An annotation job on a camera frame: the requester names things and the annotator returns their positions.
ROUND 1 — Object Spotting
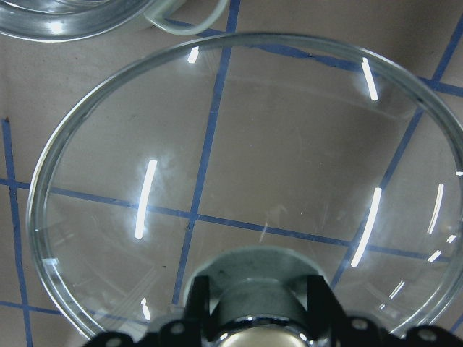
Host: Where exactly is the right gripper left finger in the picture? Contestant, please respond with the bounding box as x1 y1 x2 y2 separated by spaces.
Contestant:
85 275 211 347

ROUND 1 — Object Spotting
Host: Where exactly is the glass pot lid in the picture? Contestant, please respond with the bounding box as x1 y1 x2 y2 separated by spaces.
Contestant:
27 33 462 338

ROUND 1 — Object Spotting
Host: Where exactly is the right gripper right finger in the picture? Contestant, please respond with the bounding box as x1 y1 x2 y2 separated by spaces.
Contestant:
306 275 462 346

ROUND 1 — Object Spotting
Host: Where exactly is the pale green steel pot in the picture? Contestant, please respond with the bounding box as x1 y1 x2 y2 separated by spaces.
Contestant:
1 0 229 43

